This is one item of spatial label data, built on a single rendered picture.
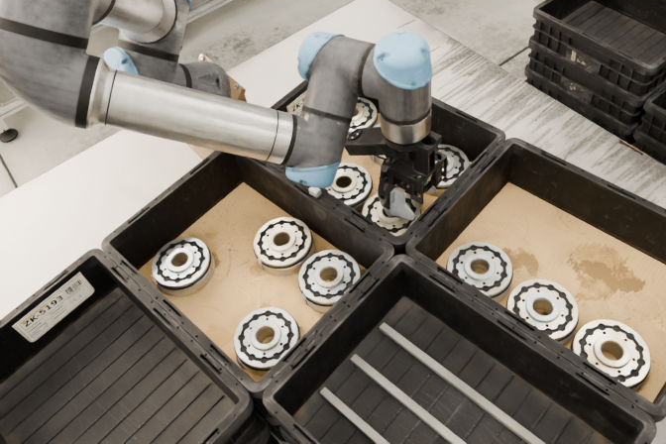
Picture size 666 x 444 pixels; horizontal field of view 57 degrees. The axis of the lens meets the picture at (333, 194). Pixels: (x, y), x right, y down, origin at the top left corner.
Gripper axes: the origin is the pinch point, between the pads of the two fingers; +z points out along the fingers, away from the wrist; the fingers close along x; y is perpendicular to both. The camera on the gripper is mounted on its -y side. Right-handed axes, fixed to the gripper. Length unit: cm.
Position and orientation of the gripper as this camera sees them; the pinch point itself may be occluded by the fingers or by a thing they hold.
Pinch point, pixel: (399, 203)
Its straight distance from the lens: 108.3
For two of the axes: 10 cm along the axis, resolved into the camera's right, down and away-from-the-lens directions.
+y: 7.7, 4.3, -4.7
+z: 1.3, 6.3, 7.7
